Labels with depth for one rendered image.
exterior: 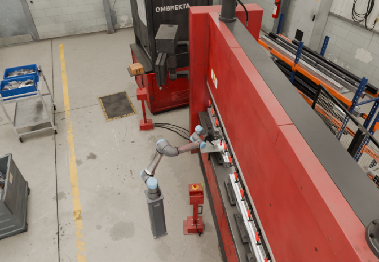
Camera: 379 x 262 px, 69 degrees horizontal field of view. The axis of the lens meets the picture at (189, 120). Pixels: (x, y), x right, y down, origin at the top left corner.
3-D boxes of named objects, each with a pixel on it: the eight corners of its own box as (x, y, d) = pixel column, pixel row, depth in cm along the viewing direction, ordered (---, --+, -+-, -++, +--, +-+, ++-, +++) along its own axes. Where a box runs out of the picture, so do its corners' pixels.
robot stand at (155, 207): (154, 239, 343) (148, 203, 294) (150, 226, 356) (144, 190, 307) (167, 234, 348) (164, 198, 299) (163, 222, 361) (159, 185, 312)
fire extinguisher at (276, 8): (269, 16, 755) (273, -5, 719) (274, 15, 760) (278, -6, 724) (273, 18, 742) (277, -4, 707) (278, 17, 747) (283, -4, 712)
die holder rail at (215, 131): (206, 113, 400) (207, 107, 394) (210, 112, 400) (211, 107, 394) (214, 136, 361) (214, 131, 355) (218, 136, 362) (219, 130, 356)
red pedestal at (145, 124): (139, 124, 516) (133, 87, 463) (152, 123, 519) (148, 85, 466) (139, 131, 500) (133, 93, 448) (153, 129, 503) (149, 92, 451)
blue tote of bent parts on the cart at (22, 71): (9, 77, 487) (4, 68, 476) (39, 72, 502) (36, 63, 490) (7, 87, 461) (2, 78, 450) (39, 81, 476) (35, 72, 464)
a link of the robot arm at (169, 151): (168, 154, 270) (207, 141, 296) (163, 147, 278) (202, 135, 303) (167, 162, 277) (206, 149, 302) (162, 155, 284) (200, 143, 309)
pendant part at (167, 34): (164, 76, 436) (160, 23, 382) (179, 77, 434) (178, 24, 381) (159, 94, 397) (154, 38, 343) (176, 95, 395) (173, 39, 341)
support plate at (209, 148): (198, 142, 335) (198, 142, 335) (219, 140, 338) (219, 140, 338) (201, 153, 321) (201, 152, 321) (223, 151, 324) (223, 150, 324)
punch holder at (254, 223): (249, 220, 235) (252, 209, 225) (259, 218, 236) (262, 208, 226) (255, 236, 224) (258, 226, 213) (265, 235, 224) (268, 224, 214)
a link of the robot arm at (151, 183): (150, 195, 290) (149, 187, 281) (145, 186, 299) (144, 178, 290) (161, 190, 295) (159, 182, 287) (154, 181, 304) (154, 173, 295)
